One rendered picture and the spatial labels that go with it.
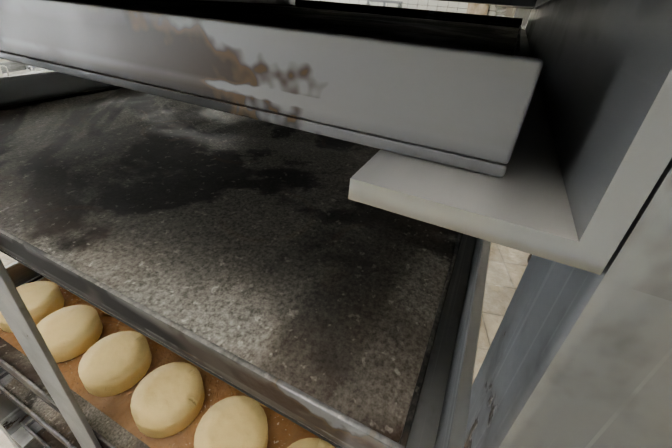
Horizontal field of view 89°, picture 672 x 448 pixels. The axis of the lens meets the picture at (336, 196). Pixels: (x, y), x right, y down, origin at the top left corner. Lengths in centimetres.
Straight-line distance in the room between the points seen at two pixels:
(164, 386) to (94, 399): 6
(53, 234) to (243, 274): 10
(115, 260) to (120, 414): 19
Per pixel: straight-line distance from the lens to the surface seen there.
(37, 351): 26
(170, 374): 33
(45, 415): 49
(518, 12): 528
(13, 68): 509
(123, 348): 36
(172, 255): 18
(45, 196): 25
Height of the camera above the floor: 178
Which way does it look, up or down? 30 degrees down
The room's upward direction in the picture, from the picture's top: 5 degrees clockwise
